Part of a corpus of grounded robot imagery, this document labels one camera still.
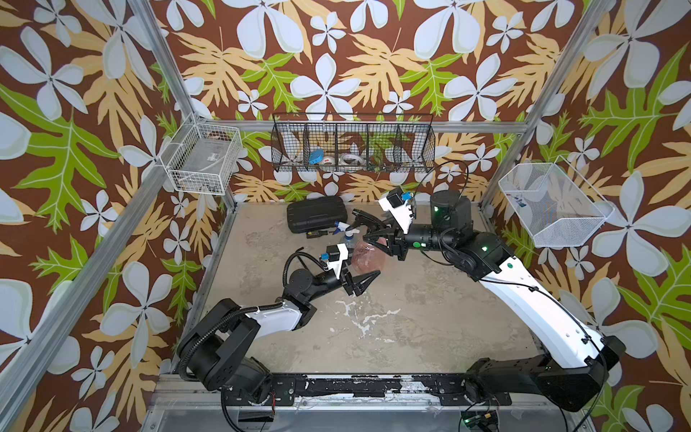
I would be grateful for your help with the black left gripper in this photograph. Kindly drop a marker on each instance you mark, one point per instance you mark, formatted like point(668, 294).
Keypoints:
point(356, 288)

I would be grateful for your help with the white wire wall basket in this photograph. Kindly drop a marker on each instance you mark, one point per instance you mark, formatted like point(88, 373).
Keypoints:
point(201, 156)

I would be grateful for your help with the black wire wall basket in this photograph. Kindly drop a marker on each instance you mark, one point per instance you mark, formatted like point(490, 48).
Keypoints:
point(388, 142)

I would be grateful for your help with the blue white spray nozzle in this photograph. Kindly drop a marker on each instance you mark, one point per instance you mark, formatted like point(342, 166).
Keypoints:
point(346, 230)

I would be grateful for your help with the clear red spray bottle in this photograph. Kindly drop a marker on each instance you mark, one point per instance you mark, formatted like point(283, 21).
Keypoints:
point(367, 258)

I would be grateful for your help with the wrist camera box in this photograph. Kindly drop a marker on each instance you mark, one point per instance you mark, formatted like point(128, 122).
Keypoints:
point(399, 204)
point(335, 258)

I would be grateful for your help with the clear blue spray bottle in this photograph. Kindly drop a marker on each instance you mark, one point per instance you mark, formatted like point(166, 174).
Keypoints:
point(351, 240)

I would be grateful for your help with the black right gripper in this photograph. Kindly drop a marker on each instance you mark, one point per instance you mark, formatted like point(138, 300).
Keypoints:
point(398, 246)

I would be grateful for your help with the black plastic tool case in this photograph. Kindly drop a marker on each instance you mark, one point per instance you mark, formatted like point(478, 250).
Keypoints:
point(315, 214)

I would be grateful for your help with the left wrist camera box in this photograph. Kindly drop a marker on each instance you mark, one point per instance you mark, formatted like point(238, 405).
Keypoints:
point(335, 258)

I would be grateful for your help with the white mesh wall basket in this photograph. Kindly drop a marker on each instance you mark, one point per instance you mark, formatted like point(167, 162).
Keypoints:
point(555, 203)

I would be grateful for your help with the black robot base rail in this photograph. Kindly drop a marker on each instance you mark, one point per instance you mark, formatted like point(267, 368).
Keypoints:
point(285, 390)

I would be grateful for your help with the black yellow screwdriver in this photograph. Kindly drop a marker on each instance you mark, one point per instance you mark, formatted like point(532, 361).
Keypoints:
point(315, 234)

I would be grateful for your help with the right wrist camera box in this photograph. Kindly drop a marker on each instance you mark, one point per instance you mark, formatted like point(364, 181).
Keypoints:
point(399, 204)

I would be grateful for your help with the black spray nozzle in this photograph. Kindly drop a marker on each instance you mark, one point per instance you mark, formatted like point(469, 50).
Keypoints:
point(371, 222)

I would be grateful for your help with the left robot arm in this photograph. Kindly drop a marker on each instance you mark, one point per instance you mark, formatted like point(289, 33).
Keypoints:
point(214, 352)

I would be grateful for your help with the white tape roll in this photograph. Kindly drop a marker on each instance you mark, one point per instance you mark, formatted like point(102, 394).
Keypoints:
point(351, 160)

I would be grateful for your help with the blue tape roll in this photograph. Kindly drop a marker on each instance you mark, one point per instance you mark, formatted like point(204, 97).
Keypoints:
point(316, 157)

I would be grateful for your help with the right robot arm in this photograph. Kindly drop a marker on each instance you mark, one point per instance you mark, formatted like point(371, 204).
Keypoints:
point(573, 370)

